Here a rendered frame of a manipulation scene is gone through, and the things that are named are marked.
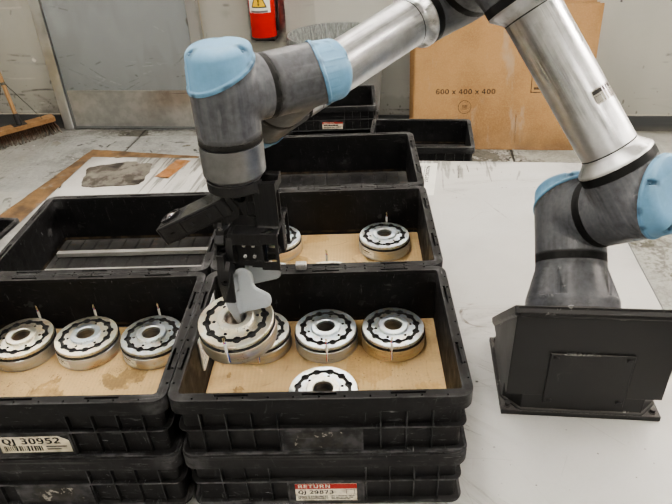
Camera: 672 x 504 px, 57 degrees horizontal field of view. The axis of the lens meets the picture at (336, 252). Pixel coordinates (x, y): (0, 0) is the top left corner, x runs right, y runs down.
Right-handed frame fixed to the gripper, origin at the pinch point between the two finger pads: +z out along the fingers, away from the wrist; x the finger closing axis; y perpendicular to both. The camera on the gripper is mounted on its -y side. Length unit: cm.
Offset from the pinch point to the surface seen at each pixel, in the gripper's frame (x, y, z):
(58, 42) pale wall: 317, -207, 41
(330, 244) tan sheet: 43.2, 6.1, 16.9
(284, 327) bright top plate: 12.0, 2.6, 13.6
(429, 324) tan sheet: 18.3, 26.5, 17.0
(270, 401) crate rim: -10.5, 5.7, 7.0
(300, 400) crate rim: -10.1, 9.5, 6.9
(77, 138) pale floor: 300, -202, 100
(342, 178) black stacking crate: 75, 5, 17
